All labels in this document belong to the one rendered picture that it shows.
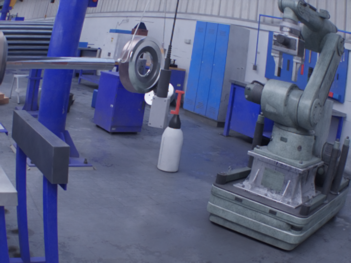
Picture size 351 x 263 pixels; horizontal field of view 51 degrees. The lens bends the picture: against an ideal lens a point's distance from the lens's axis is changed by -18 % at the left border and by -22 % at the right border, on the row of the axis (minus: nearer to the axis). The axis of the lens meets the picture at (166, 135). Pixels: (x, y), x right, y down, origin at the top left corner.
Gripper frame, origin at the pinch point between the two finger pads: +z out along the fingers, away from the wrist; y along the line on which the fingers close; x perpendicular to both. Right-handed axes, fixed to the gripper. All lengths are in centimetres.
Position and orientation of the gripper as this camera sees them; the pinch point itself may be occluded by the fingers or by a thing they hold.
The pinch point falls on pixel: (286, 73)
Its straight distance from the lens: 289.9
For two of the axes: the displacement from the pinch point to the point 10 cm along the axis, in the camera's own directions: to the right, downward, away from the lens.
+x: -6.8, 0.5, -7.3
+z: -1.6, 9.6, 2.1
